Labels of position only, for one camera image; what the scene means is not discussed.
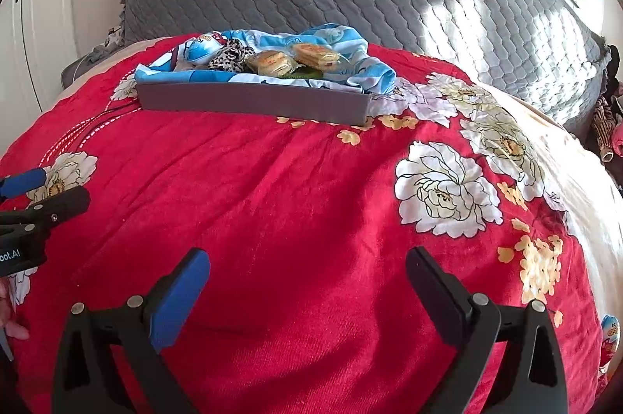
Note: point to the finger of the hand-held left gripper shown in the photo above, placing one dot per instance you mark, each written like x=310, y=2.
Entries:
x=58, y=205
x=24, y=183

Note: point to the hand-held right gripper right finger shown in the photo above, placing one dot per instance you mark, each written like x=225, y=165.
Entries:
x=438, y=292

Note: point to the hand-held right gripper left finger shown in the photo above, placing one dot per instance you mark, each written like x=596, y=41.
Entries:
x=180, y=297

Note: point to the grey tray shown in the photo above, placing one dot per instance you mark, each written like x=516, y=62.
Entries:
x=243, y=102

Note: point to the blue red egg toy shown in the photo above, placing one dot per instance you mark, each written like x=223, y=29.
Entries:
x=611, y=336
x=202, y=49

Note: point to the leopard print scrunchie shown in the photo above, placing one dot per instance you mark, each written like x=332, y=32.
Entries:
x=226, y=59

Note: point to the yellow bread packet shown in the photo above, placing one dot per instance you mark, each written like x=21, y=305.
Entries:
x=316, y=54
x=272, y=64

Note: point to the green knitted scrunchie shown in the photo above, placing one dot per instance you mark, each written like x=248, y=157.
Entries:
x=304, y=74

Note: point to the person's left hand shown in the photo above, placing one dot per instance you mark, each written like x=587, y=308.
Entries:
x=7, y=312

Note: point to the grey nightstand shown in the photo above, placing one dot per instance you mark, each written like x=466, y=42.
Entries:
x=82, y=66

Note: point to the red floral blanket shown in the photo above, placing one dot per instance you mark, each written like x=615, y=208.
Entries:
x=292, y=200

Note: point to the white wardrobe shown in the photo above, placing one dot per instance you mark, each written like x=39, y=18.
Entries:
x=39, y=29

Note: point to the small plush toy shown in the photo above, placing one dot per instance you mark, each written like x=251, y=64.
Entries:
x=113, y=37

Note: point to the blue striped cartoon cloth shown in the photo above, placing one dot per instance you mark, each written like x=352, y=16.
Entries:
x=360, y=73

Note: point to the pile of clothes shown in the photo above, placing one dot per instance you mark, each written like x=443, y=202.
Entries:
x=606, y=122

